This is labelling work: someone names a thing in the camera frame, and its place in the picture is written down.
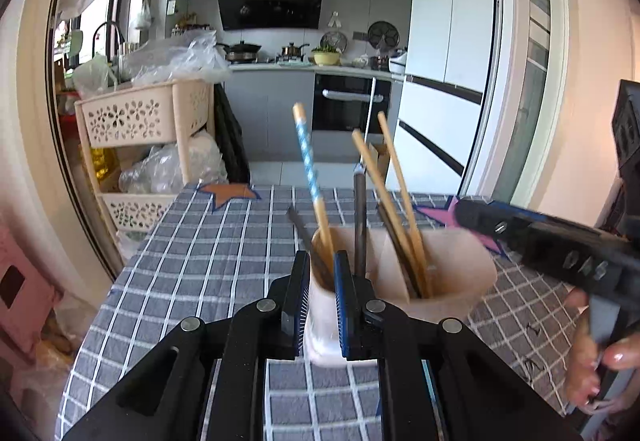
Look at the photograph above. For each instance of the clear crumpled plastic bag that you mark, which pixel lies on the clear crumpled plastic bag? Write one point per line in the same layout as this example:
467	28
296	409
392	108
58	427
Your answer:
175	58

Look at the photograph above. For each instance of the brown cardboard box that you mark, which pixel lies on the brown cardboard box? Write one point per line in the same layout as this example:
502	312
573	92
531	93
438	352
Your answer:
382	161

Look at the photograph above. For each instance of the greenish plastic bag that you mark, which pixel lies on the greenish plastic bag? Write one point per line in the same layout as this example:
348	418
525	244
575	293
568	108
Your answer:
95	76

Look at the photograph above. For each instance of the beige tiered basket cart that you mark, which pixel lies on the beige tiered basket cart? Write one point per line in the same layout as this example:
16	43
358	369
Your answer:
135	116

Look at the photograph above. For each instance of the beige plastic utensil holder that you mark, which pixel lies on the beige plastic utensil holder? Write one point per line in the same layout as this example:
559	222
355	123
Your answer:
450	281

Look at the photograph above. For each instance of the black range hood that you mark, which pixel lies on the black range hood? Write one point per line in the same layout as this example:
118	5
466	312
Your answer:
270	6

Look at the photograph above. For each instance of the clear plastic bag of bottles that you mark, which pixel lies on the clear plastic bag of bottles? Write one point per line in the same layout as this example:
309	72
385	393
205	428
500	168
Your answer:
170	168

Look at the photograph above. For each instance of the blue patterned chopstick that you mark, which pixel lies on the blue patterned chopstick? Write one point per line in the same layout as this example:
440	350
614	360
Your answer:
306	156

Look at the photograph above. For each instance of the black flat folded board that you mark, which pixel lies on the black flat folded board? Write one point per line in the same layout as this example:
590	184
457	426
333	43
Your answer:
232	136

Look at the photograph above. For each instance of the yellow basin with greens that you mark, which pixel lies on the yellow basin with greens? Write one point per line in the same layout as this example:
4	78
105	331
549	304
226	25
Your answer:
326	58

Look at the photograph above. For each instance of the white sliding door frame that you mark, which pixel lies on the white sliding door frame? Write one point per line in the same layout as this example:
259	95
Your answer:
510	71

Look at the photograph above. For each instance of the grey plaid star tablecloth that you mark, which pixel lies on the grey plaid star tablecloth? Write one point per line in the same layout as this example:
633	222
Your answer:
200	261

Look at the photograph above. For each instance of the long black plastic spoon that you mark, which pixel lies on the long black plastic spoon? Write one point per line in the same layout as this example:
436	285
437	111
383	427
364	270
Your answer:
360	221

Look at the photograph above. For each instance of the steel pot with lid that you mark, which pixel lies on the steel pot with lid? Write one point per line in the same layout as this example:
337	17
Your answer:
294	52

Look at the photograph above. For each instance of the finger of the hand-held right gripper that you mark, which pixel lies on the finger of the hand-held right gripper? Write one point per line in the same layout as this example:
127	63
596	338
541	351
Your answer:
545	219
530	243

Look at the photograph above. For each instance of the white refrigerator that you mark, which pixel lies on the white refrigerator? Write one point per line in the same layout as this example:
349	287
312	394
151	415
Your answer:
440	21

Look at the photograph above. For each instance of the wooden chopstick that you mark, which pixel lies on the wooden chopstick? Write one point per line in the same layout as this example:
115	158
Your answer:
395	156
392	231
372	171

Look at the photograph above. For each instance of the white hanging plastic bag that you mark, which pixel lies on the white hanging plastic bag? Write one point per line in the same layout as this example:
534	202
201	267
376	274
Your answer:
141	16

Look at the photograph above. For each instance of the yellow oil bottle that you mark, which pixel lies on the yellow oil bottle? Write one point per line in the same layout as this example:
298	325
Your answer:
105	166

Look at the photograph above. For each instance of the black curved faucet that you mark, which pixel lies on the black curved faucet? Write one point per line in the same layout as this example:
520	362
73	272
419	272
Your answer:
100	28

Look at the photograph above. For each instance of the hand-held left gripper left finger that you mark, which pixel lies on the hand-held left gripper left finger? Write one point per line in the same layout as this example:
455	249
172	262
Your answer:
300	306

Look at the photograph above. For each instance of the pink plastic stool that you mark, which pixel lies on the pink plastic stool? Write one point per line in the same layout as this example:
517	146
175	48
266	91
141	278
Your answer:
25	281

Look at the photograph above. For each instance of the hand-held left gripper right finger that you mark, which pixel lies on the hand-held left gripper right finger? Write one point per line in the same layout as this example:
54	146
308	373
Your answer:
342	306

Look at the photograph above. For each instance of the white mop pole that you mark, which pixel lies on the white mop pole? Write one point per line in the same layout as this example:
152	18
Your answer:
371	106

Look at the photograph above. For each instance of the black built-in oven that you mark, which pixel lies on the black built-in oven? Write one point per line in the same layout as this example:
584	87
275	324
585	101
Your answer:
345	113

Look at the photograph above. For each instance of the person's right hand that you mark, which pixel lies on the person's right hand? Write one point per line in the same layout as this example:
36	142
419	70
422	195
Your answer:
582	371

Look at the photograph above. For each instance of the round patterned plate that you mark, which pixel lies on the round patterned plate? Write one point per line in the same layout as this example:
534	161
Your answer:
333	41

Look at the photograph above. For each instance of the dark kettle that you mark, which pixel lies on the dark kettle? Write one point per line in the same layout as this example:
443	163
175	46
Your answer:
380	62

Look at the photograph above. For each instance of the black wok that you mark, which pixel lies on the black wok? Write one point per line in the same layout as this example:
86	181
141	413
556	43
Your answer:
242	52

